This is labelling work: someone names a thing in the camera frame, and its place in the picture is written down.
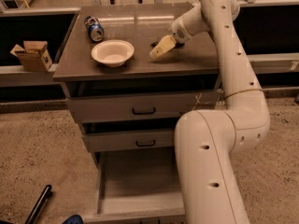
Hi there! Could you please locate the white paper bowl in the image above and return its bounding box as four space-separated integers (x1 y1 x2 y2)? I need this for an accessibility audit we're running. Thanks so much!
91 40 135 67

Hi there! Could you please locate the small cardboard box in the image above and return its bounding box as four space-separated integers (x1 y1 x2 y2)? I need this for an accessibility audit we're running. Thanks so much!
10 41 52 72

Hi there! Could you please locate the grey open bottom drawer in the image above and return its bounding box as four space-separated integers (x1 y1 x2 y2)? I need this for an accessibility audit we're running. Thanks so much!
84 147 186 224

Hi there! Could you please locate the grey metal railing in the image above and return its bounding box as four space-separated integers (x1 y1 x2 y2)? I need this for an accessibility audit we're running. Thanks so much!
0 0 299 88

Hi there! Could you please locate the grey top drawer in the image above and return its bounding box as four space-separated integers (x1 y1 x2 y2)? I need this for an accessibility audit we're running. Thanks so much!
66 91 219 123

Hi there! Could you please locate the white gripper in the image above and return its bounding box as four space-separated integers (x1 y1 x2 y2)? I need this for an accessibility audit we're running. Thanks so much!
149 16 191 59

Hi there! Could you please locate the blue round object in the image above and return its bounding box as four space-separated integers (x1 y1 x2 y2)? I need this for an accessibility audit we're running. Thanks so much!
63 215 83 224

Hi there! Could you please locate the blue soda can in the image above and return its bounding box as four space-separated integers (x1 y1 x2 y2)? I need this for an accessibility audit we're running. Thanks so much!
84 16 105 42

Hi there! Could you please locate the grey middle drawer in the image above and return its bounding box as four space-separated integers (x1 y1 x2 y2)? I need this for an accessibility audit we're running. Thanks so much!
82 129 173 152

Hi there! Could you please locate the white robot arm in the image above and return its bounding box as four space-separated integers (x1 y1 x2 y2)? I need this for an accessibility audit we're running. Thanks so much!
150 0 270 224

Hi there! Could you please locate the black pole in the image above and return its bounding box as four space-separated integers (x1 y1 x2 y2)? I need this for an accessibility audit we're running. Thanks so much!
24 185 52 224

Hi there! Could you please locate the grey drawer cabinet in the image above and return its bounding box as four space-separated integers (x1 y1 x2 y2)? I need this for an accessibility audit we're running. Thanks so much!
52 2 229 170

